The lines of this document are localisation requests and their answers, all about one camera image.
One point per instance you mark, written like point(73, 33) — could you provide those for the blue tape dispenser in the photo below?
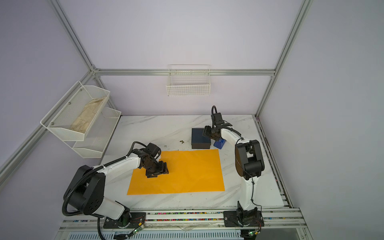
point(219, 144)

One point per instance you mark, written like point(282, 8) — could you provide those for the dark navy gift box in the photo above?
point(199, 141)

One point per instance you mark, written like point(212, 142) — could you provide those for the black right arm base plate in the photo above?
point(251, 218)

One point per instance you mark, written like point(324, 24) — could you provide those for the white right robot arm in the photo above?
point(249, 163)

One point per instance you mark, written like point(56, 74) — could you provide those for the white mesh shelf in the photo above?
point(99, 135)
point(60, 118)

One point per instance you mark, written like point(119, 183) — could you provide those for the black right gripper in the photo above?
point(206, 132)

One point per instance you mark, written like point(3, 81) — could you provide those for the beige cloth in shelf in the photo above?
point(83, 121)

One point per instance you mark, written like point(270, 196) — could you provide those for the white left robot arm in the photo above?
point(86, 192)

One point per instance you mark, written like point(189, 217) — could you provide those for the aluminium front rail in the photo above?
point(194, 220)

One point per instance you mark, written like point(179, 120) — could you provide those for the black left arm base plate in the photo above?
point(131, 220)

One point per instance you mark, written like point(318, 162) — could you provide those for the white mesh lower shelf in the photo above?
point(99, 135)

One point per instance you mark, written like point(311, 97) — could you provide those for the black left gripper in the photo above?
point(162, 165)

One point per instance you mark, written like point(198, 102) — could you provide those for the white wire wall basket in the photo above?
point(188, 80)

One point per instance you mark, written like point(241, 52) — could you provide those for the orange wrapping paper sheet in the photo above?
point(189, 172)

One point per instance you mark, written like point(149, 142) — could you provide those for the white mesh upper shelf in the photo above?
point(60, 118)

